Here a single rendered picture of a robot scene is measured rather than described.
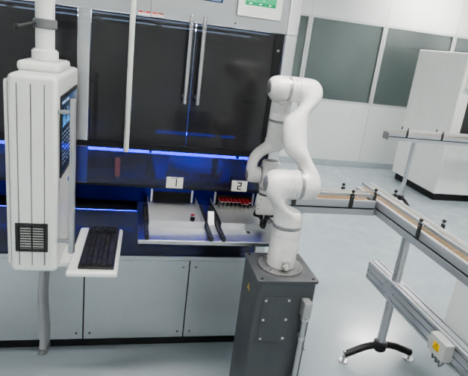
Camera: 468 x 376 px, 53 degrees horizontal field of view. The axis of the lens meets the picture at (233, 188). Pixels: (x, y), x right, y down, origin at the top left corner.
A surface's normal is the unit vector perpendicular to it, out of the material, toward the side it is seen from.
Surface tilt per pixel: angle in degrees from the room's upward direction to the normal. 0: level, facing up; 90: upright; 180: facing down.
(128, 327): 90
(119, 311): 90
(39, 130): 90
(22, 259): 90
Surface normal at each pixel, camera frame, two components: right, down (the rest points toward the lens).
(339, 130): 0.20, 0.32
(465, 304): -0.97, -0.05
